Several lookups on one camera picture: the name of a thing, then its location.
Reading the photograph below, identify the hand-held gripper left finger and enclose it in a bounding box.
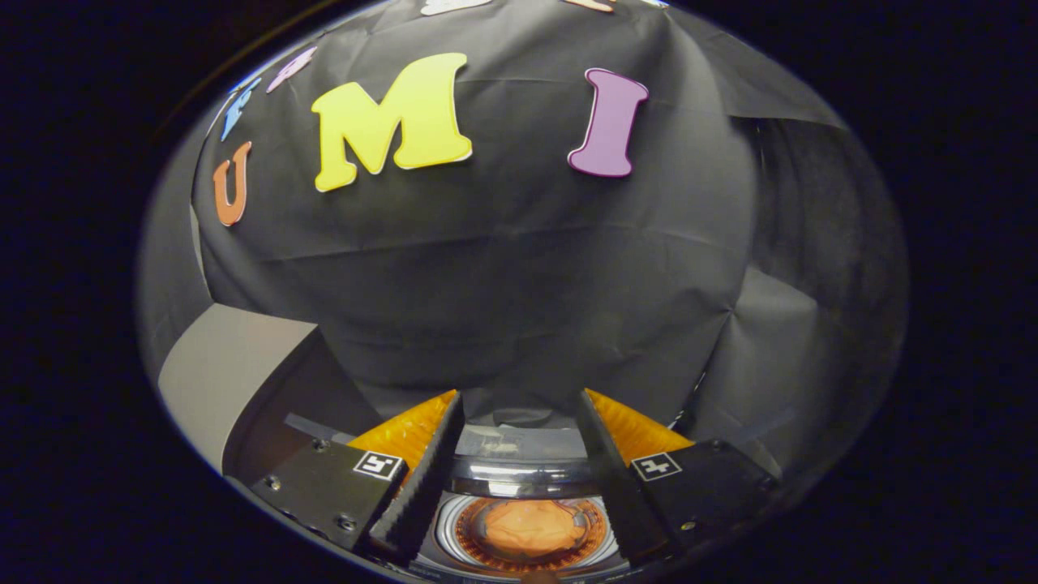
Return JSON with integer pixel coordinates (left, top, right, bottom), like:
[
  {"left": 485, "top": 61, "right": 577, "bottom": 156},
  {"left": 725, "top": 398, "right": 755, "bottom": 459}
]
[{"left": 250, "top": 389, "right": 465, "bottom": 567}]

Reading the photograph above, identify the orange garment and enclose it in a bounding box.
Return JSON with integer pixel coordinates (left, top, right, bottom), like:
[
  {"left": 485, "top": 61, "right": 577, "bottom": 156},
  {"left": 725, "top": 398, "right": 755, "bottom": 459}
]
[{"left": 483, "top": 500, "right": 589, "bottom": 559}]

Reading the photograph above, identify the grey washing machine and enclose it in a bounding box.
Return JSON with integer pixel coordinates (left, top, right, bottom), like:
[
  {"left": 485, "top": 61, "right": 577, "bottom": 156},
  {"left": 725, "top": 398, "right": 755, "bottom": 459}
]
[{"left": 410, "top": 491, "right": 633, "bottom": 583}]

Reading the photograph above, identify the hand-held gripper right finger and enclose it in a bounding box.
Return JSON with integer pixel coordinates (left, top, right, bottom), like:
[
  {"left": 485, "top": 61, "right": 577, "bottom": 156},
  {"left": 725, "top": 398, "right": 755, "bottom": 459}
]
[{"left": 576, "top": 388, "right": 783, "bottom": 569}]

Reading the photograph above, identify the grey cabinet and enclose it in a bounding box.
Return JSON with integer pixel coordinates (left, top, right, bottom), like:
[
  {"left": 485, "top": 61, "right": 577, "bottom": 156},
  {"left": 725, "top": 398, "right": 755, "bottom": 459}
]
[{"left": 158, "top": 304, "right": 382, "bottom": 479}]

